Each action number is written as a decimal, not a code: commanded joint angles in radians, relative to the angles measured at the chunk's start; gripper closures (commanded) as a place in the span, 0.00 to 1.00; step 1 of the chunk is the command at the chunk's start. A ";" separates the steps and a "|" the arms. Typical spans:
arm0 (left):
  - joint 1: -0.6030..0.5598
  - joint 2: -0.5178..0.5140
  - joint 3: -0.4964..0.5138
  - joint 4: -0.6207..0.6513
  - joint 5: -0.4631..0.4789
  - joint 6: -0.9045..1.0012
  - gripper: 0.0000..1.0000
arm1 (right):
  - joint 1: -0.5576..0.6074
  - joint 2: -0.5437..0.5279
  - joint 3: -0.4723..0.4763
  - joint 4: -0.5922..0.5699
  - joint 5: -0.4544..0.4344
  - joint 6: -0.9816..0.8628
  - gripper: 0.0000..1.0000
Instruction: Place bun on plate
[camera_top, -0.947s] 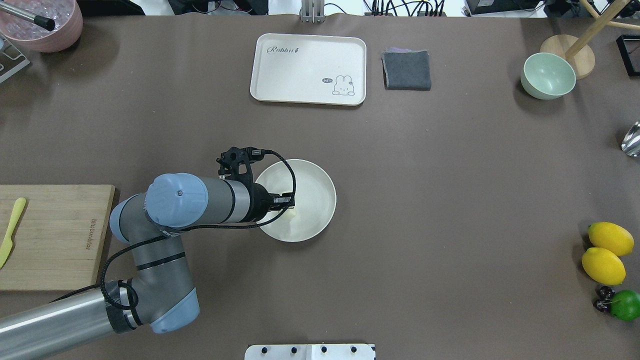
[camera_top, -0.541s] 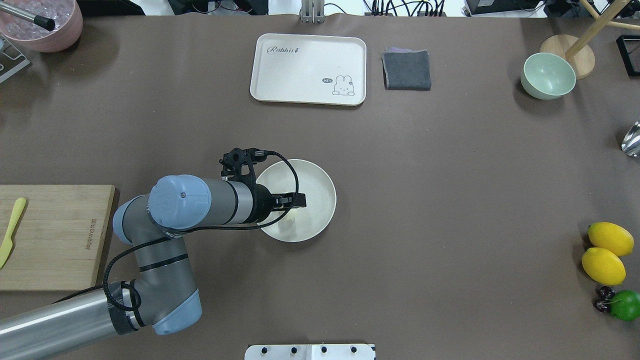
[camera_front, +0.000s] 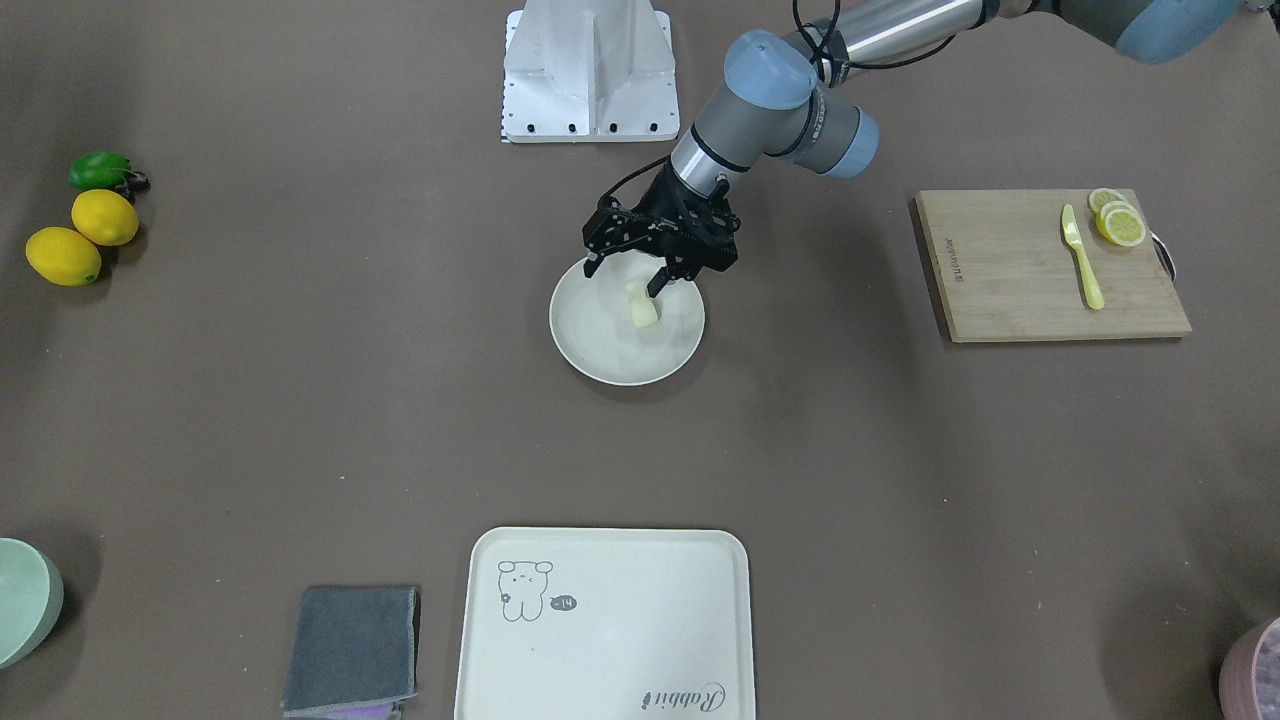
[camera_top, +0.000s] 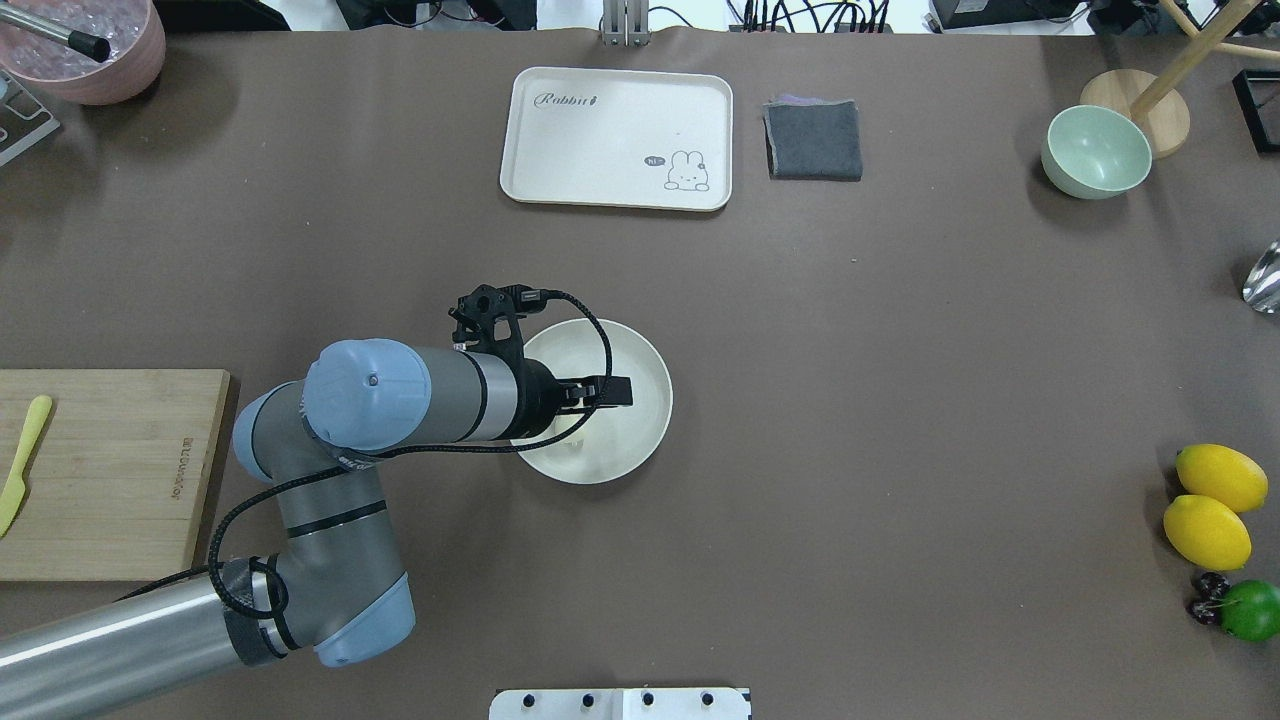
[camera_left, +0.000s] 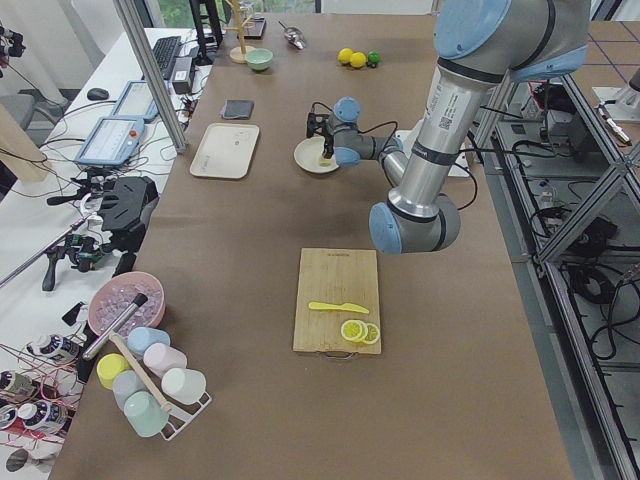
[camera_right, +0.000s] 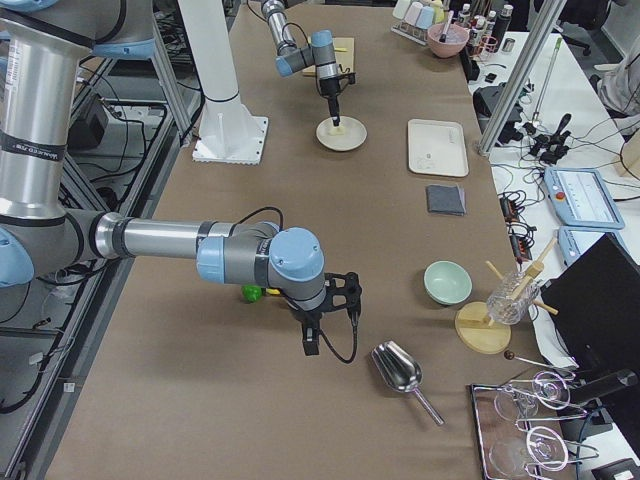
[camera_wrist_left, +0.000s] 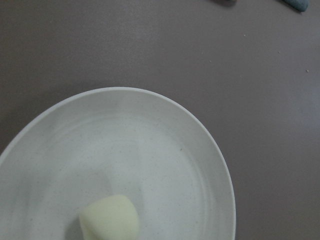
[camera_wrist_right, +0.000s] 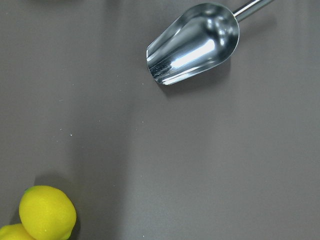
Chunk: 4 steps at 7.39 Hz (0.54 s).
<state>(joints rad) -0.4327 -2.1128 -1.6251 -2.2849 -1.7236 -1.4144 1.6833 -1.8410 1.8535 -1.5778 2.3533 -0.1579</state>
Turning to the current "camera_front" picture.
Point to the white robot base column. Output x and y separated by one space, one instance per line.
589 71

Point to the yellow lemon near scoop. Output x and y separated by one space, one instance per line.
63 256

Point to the bamboo cutting board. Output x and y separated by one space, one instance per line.
1004 274

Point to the lemon slice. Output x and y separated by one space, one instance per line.
1101 197
1120 223

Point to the yellow plastic knife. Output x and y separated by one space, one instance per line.
1072 238

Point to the cream rabbit tray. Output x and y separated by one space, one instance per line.
601 623

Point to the lemon slice front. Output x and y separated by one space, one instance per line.
1120 223

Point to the mint green bowl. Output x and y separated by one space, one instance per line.
32 594

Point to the dark cherries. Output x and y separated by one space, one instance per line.
133 183

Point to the pink bowl of ice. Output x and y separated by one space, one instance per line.
1249 675

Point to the cream round plate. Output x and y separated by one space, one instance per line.
590 321

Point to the yellow lemon near lime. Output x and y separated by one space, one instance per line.
105 218

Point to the grey folded cloth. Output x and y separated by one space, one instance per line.
354 653

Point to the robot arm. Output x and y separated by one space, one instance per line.
779 99

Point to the lemon slice back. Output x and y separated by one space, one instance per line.
1101 197

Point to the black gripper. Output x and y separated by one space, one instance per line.
655 213

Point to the green lime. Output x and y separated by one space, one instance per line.
99 170

